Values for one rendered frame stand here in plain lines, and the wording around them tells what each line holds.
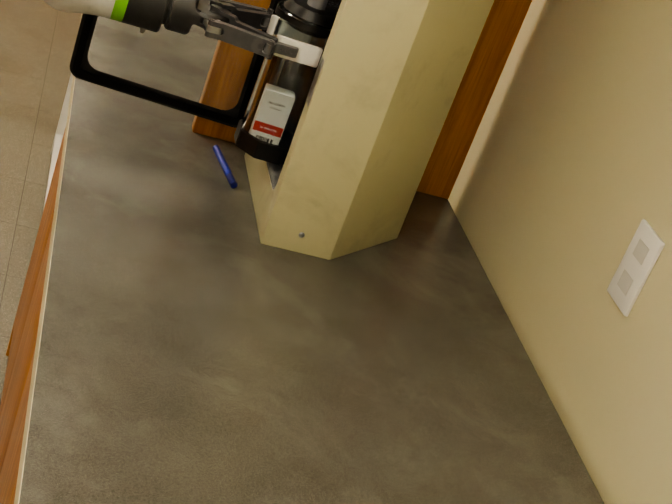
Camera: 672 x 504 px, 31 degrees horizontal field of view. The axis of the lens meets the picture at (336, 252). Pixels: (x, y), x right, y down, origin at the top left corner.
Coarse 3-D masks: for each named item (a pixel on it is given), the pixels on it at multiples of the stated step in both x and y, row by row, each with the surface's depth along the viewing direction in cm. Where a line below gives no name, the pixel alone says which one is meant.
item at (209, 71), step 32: (256, 0) 192; (96, 32) 194; (128, 32) 194; (160, 32) 194; (192, 32) 194; (96, 64) 196; (128, 64) 196; (160, 64) 197; (192, 64) 197; (224, 64) 197; (192, 96) 199; (224, 96) 199
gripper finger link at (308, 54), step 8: (280, 40) 173; (288, 40) 173; (296, 40) 174; (304, 48) 174; (312, 48) 174; (320, 48) 174; (280, 56) 174; (296, 56) 174; (304, 56) 174; (312, 56) 174; (320, 56) 175; (304, 64) 175; (312, 64) 175
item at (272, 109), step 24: (288, 24) 174; (312, 24) 172; (264, 72) 178; (288, 72) 176; (312, 72) 177; (264, 96) 179; (288, 96) 178; (264, 120) 180; (288, 120) 180; (288, 144) 182
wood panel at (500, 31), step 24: (504, 0) 204; (528, 0) 205; (504, 24) 206; (480, 48) 208; (504, 48) 208; (480, 72) 210; (456, 96) 211; (480, 96) 212; (456, 120) 214; (480, 120) 214; (456, 144) 216; (432, 168) 218; (456, 168) 218; (432, 192) 220
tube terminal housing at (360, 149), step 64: (384, 0) 163; (448, 0) 168; (384, 64) 167; (448, 64) 179; (320, 128) 170; (384, 128) 173; (256, 192) 189; (320, 192) 175; (384, 192) 184; (320, 256) 180
